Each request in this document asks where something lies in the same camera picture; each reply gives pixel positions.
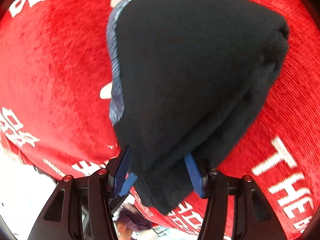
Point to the black pants with patterned waistband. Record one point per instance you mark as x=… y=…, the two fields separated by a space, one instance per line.
x=188 y=77

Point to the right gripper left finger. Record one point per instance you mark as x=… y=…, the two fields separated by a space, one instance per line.
x=120 y=180

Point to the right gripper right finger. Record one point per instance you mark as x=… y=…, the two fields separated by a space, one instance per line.
x=198 y=170

